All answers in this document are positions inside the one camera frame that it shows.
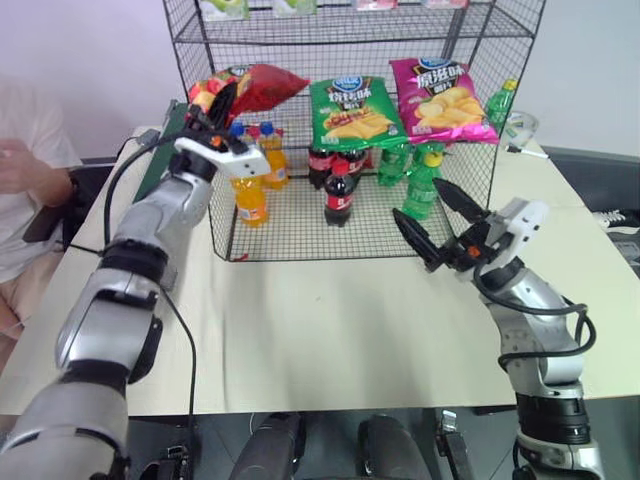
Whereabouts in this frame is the dark furniture piece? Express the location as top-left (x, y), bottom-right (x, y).
top-left (541, 144), bottom-right (640, 214)

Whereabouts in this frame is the magenta chip bag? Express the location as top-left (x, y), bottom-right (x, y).
top-left (388, 57), bottom-right (501, 146)

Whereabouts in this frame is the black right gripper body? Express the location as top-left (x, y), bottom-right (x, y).
top-left (432, 212), bottom-right (505, 274)

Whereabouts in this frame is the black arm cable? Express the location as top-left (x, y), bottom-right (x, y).
top-left (101, 133), bottom-right (199, 480)
top-left (472, 259), bottom-right (598, 374)

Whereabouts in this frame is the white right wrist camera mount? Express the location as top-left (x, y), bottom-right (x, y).
top-left (487, 197), bottom-right (552, 262)

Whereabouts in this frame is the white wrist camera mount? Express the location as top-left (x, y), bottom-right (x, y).
top-left (173, 134), bottom-right (267, 180)
top-left (487, 197), bottom-right (552, 262)

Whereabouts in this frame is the white marker pen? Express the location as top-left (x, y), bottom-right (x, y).
top-left (505, 144), bottom-right (550, 160)

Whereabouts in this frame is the black wristband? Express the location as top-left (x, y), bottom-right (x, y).
top-left (67, 168), bottom-right (87, 207)

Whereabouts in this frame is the dark rounded shape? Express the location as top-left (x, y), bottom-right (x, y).
top-left (356, 413), bottom-right (427, 480)
top-left (233, 411), bottom-right (307, 480)

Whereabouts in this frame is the light green snack pack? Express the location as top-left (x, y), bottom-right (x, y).
top-left (272, 0), bottom-right (318, 16)

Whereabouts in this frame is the dark brown phone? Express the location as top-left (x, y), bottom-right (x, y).
top-left (23, 203), bottom-right (68, 246)

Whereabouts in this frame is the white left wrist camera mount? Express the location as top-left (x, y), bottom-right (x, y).
top-left (173, 134), bottom-right (267, 180)

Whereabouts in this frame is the black bracket under table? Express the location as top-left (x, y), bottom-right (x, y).
top-left (435, 408), bottom-right (475, 472)

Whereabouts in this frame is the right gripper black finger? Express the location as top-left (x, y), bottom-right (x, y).
top-left (433, 178), bottom-right (490, 229)
top-left (392, 208), bottom-right (445, 273)

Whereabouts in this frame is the cola bottle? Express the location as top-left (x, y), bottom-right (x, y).
top-left (307, 144), bottom-right (334, 192)
top-left (323, 160), bottom-right (358, 229)
top-left (344, 148), bottom-right (370, 192)

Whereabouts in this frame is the person in white shirt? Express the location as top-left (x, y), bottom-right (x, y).
top-left (0, 74), bottom-right (85, 361)

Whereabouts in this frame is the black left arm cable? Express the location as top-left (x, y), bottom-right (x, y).
top-left (101, 133), bottom-right (199, 480)

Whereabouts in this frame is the black wire shelf rack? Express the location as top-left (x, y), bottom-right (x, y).
top-left (162, 0), bottom-right (547, 264)

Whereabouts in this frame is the red chip bag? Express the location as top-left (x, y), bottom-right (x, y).
top-left (187, 63), bottom-right (312, 126)

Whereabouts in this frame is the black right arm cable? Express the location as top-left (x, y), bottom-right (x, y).
top-left (472, 259), bottom-right (598, 374)

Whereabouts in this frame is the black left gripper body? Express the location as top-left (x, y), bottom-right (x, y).
top-left (184, 102), bottom-right (247, 152)

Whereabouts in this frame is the green soda bottle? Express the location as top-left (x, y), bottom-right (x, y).
top-left (486, 78), bottom-right (520, 126)
top-left (376, 144), bottom-right (413, 188)
top-left (403, 147), bottom-right (447, 222)

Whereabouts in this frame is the clear plastic bowl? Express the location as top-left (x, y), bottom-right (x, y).
top-left (504, 111), bottom-right (540, 145)

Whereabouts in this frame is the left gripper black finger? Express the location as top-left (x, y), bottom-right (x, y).
top-left (205, 78), bottom-right (241, 126)

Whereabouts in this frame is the green chip bag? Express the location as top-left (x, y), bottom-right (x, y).
top-left (308, 75), bottom-right (409, 150)

